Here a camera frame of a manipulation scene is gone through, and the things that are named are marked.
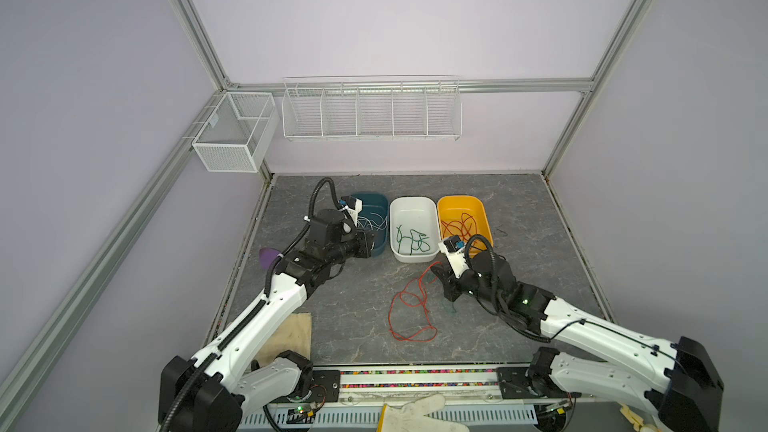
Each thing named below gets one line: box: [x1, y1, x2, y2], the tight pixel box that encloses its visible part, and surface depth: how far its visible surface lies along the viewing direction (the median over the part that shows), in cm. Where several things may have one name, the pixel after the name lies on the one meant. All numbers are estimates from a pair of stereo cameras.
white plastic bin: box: [389, 196, 440, 263], surface depth 105 cm
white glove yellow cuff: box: [377, 394, 470, 432], surface depth 71 cm
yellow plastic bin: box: [437, 195, 494, 257], surface depth 105 cm
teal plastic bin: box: [352, 193, 389, 257], surface depth 104 cm
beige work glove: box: [254, 312, 312, 366], surface depth 83 cm
